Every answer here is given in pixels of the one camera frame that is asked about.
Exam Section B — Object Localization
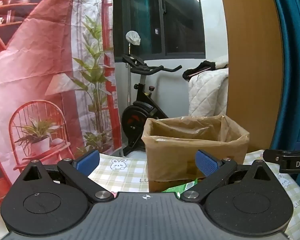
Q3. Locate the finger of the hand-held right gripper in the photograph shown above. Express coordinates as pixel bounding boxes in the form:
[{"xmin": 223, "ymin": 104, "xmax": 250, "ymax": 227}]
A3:
[{"xmin": 263, "ymin": 149, "xmax": 300, "ymax": 173}]

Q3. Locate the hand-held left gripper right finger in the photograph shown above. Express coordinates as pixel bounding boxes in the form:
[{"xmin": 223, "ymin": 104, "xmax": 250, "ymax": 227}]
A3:
[{"xmin": 180, "ymin": 149, "xmax": 285, "ymax": 203}]

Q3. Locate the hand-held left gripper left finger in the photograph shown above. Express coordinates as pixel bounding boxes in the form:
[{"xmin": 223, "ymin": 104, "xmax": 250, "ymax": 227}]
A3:
[{"xmin": 14, "ymin": 149, "xmax": 115, "ymax": 204}]

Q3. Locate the green snack packet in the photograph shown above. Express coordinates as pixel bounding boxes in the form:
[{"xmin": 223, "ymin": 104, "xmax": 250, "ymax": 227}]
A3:
[{"xmin": 162, "ymin": 177, "xmax": 203, "ymax": 196}]

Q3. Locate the checkered bunny print tablecloth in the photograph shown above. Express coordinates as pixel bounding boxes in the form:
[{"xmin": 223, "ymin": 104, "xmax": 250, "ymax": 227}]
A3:
[{"xmin": 75, "ymin": 150, "xmax": 300, "ymax": 240}]

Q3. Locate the black exercise bike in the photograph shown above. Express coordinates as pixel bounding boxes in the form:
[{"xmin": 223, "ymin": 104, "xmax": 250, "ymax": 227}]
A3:
[{"xmin": 121, "ymin": 54, "xmax": 183, "ymax": 157}]

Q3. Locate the white quilted jacket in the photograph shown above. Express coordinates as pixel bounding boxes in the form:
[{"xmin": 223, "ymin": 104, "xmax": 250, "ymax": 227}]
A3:
[{"xmin": 188, "ymin": 55, "xmax": 229, "ymax": 117}]

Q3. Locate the dark garment with pink stripe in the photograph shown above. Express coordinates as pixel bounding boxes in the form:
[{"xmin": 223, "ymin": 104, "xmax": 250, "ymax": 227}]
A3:
[{"xmin": 182, "ymin": 60, "xmax": 217, "ymax": 81}]

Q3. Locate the teal curtain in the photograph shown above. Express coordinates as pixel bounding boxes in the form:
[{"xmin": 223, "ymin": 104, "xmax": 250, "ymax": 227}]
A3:
[{"xmin": 267, "ymin": 0, "xmax": 300, "ymax": 152}]

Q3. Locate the wooden panel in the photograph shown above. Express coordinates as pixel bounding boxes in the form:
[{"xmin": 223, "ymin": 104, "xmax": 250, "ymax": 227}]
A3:
[{"xmin": 217, "ymin": 0, "xmax": 284, "ymax": 155}]

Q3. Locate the white-capped thin pole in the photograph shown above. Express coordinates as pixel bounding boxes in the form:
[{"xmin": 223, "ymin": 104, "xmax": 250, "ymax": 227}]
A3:
[{"xmin": 126, "ymin": 31, "xmax": 142, "ymax": 105}]

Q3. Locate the red printed wall backdrop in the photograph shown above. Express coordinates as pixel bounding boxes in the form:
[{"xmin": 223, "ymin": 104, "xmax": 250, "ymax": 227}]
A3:
[{"xmin": 0, "ymin": 0, "xmax": 123, "ymax": 207}]

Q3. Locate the dark window with frame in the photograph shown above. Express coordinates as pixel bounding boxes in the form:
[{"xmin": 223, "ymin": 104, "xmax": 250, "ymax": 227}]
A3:
[{"xmin": 114, "ymin": 0, "xmax": 206, "ymax": 57}]

